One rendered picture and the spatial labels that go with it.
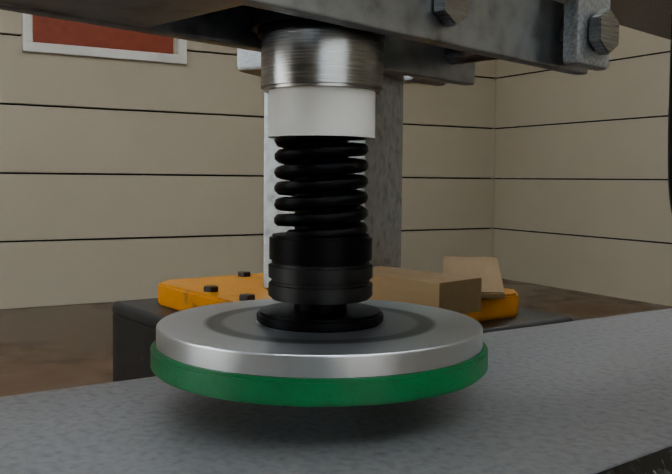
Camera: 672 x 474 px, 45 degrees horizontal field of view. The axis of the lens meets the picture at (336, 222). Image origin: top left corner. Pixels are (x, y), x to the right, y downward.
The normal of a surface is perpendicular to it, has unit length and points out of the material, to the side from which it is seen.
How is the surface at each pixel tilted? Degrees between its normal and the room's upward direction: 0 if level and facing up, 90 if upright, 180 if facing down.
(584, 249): 90
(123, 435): 0
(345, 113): 90
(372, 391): 90
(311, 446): 0
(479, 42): 90
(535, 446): 0
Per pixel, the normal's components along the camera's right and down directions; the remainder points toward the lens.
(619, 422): 0.01, -1.00
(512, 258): -0.87, 0.02
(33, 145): 0.50, 0.05
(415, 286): -0.71, 0.03
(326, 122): 0.08, 0.05
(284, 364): -0.16, 0.05
